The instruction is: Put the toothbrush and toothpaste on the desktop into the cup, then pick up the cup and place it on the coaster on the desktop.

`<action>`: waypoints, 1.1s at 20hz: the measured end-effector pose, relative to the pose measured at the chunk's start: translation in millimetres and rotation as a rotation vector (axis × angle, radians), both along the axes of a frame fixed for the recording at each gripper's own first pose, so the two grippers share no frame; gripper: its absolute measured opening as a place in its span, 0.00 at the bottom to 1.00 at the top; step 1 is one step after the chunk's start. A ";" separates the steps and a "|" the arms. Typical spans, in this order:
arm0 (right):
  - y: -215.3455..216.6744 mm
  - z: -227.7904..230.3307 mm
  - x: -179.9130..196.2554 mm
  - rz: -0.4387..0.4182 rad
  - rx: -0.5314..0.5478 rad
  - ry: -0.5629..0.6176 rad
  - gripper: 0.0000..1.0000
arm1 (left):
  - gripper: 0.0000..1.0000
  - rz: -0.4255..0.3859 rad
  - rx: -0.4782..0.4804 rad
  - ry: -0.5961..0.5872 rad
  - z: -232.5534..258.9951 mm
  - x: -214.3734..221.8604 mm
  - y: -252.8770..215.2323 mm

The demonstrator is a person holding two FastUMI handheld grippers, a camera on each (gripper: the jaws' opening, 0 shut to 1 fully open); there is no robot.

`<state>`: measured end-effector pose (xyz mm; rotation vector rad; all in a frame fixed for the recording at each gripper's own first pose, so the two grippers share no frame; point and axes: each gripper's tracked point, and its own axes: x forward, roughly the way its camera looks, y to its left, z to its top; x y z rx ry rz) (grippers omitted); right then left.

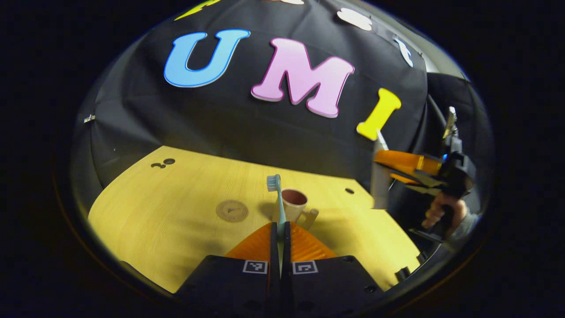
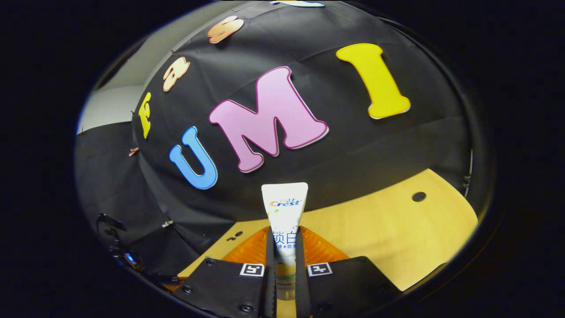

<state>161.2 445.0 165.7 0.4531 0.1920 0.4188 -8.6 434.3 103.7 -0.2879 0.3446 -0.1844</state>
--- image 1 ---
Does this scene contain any black backdrop cloth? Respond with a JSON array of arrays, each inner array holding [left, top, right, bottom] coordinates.
[[71, 0, 490, 248]]

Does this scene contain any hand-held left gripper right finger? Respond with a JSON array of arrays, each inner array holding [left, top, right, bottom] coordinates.
[[282, 222, 385, 318]]

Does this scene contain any beige cup with handle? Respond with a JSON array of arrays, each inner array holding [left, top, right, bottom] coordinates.
[[273, 189, 319, 231]]

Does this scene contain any round wooden coaster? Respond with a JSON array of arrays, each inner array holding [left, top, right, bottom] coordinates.
[[216, 200, 249, 223]]

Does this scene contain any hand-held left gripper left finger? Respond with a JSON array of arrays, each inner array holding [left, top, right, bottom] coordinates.
[[173, 222, 282, 318]]

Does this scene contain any pale green toothbrush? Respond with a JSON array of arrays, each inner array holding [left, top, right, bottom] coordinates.
[[266, 174, 287, 276]]

